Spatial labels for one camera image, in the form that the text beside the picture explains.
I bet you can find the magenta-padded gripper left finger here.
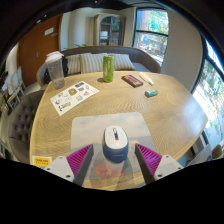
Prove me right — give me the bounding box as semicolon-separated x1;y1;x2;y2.
44;143;95;187

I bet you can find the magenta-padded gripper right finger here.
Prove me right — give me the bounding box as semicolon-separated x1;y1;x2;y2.
134;143;184;185

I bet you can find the white and blue computer mouse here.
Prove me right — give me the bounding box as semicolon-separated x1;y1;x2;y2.
102;125;130;164

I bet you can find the pale landscape-print mouse pad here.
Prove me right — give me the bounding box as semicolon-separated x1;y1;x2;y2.
70;111;158;191

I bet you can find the yellow code sticker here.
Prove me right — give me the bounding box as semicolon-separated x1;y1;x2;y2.
31;155;53;169

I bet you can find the white sticker sheet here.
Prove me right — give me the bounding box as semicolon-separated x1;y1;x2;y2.
49;80;100;117

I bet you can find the grey tufted armchair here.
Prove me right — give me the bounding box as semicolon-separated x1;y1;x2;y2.
7;89;46;164

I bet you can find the large side window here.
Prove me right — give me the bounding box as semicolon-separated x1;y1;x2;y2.
191;38;224;158

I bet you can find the clear shaker bottle white lid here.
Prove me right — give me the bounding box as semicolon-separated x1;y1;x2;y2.
44;50;66;90

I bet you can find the striped cushion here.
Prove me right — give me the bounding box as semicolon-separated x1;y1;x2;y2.
65;54;83;75
80;52;109;74
113;53;137;72

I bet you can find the green drink can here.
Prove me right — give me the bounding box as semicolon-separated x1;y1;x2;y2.
102;54;116;83

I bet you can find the group of white chairs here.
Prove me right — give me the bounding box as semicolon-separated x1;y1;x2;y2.
0;66;26;108

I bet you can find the grey curved sofa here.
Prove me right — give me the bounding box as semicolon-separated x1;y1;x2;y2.
36;45;162;88

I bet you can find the brown wooden door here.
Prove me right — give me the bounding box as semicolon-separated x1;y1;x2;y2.
16;13;63;88

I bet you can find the black-framed window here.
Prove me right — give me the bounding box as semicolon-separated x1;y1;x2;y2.
132;8;170;64

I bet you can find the glass-door cabinet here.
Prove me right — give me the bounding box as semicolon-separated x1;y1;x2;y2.
93;12;126;47

